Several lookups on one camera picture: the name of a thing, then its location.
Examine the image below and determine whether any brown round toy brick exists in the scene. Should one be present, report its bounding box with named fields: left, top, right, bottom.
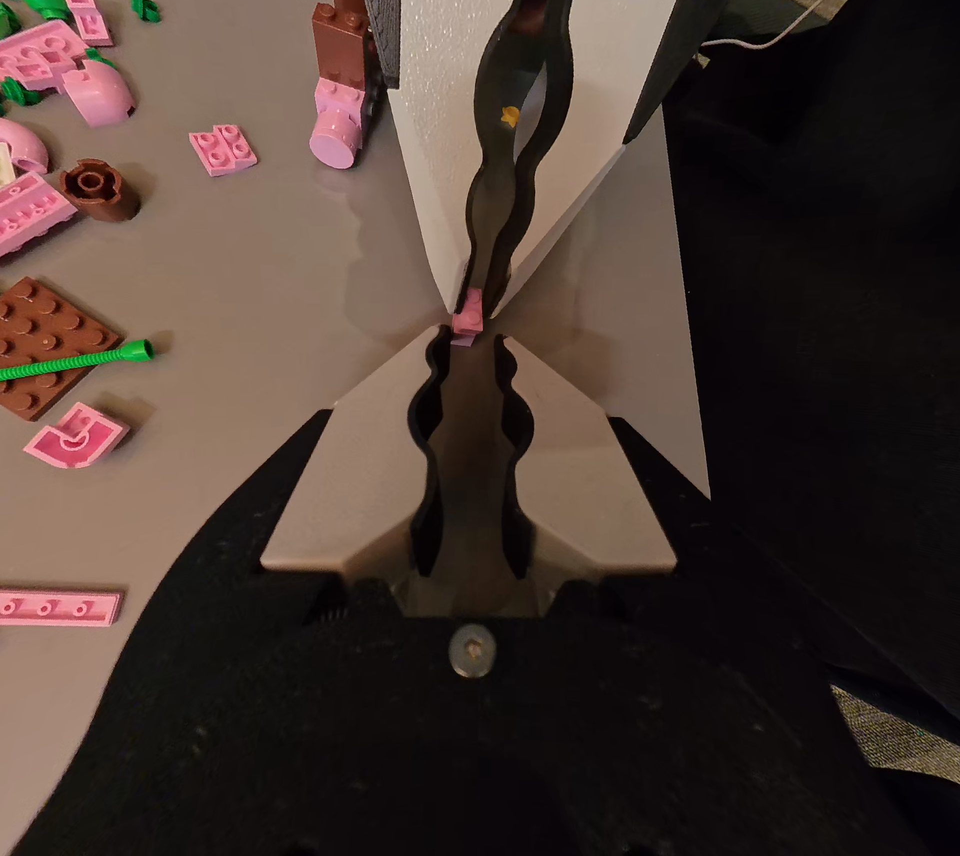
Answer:
left=58, top=157, right=142, bottom=223

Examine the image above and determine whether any small pink toy brick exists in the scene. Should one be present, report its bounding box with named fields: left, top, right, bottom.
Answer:
left=452, top=288, right=487, bottom=347

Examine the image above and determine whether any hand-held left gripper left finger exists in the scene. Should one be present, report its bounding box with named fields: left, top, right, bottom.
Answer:
left=259, top=325, right=453, bottom=602

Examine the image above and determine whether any green toy rod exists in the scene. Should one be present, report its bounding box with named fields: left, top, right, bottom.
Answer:
left=0, top=339, right=155, bottom=382

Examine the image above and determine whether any pink brown brick assembly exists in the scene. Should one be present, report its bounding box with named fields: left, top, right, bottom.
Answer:
left=307, top=0, right=385, bottom=171

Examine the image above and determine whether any brown square toy plate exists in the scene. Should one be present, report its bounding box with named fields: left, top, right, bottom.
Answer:
left=0, top=276, right=123, bottom=422

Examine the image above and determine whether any pile of pink toy bricks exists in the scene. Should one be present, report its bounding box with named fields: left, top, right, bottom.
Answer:
left=0, top=0, right=346, bottom=628

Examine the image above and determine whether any person's right hand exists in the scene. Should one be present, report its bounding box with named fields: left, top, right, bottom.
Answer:
left=512, top=0, right=562, bottom=41

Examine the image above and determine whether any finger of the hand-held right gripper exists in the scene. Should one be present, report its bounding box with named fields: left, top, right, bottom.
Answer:
left=486, top=0, right=702, bottom=317
left=396, top=0, right=532, bottom=316

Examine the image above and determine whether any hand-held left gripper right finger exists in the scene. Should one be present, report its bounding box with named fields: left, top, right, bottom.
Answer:
left=493, top=333, right=680, bottom=611

